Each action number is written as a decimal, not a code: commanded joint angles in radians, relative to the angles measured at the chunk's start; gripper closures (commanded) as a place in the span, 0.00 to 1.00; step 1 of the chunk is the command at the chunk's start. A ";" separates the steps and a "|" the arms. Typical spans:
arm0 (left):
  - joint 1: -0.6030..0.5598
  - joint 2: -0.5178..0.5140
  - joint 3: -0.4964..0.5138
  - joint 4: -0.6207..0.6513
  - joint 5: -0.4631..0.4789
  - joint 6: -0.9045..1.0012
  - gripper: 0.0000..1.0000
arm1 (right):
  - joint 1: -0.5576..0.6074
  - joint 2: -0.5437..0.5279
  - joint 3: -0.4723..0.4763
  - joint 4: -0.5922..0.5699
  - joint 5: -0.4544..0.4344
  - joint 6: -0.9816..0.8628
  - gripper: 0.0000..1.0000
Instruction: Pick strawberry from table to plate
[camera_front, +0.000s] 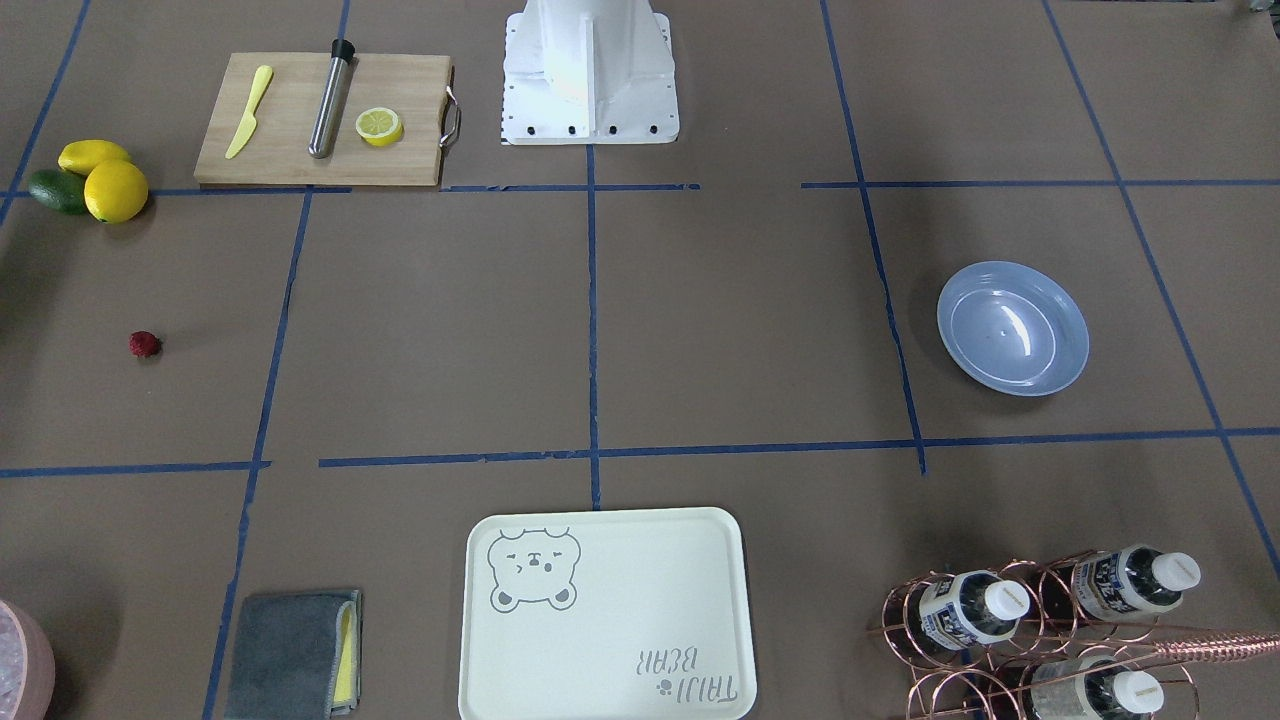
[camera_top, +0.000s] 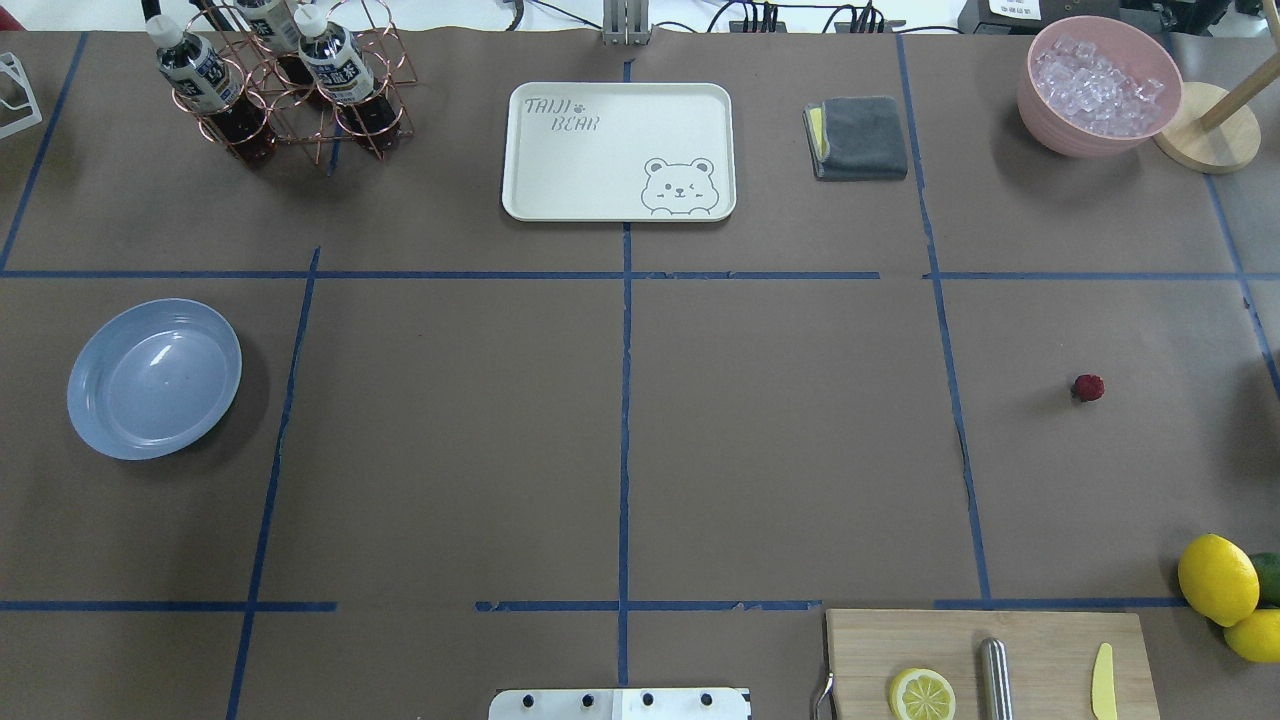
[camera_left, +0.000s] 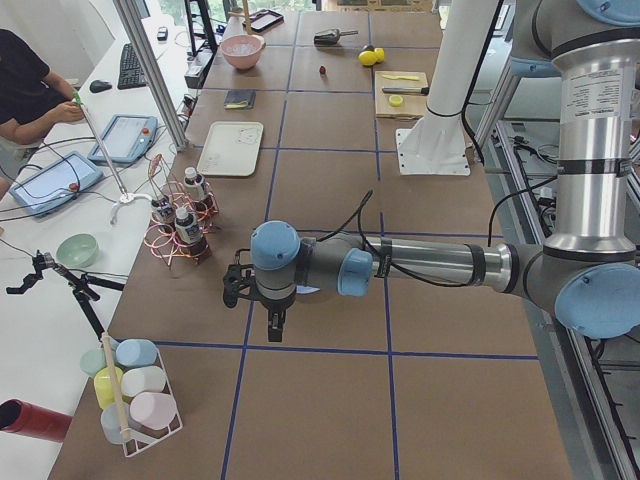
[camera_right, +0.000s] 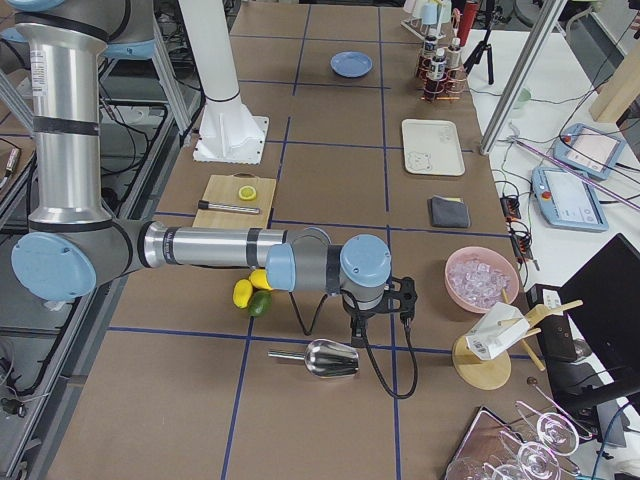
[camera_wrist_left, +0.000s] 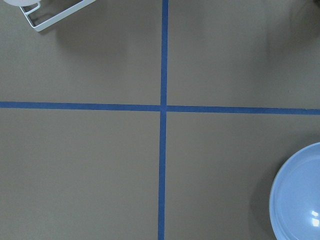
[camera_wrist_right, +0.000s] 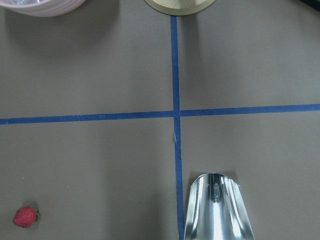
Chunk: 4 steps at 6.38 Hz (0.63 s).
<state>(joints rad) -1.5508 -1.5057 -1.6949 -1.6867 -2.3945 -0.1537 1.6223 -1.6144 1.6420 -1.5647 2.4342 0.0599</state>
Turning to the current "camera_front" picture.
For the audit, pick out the blue plastic plate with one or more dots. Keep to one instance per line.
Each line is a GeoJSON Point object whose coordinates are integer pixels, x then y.
{"type": "Point", "coordinates": [1013, 329]}

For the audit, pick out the red strawberry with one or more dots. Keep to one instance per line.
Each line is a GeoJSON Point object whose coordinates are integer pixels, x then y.
{"type": "Point", "coordinates": [144, 344]}

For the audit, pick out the cream bear tray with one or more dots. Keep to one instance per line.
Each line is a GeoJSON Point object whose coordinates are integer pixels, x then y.
{"type": "Point", "coordinates": [624, 614]}

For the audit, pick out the half lemon slice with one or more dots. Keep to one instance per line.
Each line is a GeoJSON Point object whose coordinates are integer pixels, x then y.
{"type": "Point", "coordinates": [379, 127]}

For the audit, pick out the steel knife sharpener rod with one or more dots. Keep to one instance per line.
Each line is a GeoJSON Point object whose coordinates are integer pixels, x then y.
{"type": "Point", "coordinates": [327, 121]}

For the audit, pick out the bottle in rack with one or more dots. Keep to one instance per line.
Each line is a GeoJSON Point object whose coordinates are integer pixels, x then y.
{"type": "Point", "coordinates": [1091, 687]}
{"type": "Point", "coordinates": [1119, 586]}
{"type": "Point", "coordinates": [971, 609]}

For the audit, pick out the wooden cutting board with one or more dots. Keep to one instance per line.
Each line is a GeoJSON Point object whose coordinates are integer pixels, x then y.
{"type": "Point", "coordinates": [415, 86]}

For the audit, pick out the grey and yellow cloth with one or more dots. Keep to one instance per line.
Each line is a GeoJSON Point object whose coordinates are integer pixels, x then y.
{"type": "Point", "coordinates": [297, 655]}

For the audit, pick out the yellow plastic knife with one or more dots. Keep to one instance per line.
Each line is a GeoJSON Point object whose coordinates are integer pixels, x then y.
{"type": "Point", "coordinates": [248, 122]}

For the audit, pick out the round yellow lemon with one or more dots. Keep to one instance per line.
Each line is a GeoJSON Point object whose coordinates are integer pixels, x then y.
{"type": "Point", "coordinates": [115, 191]}

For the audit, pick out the bottle front in rack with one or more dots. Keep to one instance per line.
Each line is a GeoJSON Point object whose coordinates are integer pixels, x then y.
{"type": "Point", "coordinates": [1091, 687]}

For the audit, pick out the oval yellow lemon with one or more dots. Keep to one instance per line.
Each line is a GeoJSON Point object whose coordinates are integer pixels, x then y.
{"type": "Point", "coordinates": [82, 156]}

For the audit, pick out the green avocado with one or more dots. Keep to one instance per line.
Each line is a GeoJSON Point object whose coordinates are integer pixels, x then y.
{"type": "Point", "coordinates": [58, 190]}

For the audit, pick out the pink bowl with ice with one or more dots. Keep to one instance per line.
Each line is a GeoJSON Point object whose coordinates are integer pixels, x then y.
{"type": "Point", "coordinates": [27, 666]}

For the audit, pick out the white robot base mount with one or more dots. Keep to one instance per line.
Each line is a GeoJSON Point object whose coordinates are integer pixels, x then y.
{"type": "Point", "coordinates": [588, 73]}

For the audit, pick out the copper wire bottle rack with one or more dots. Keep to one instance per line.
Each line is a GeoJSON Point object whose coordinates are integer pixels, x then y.
{"type": "Point", "coordinates": [993, 680]}

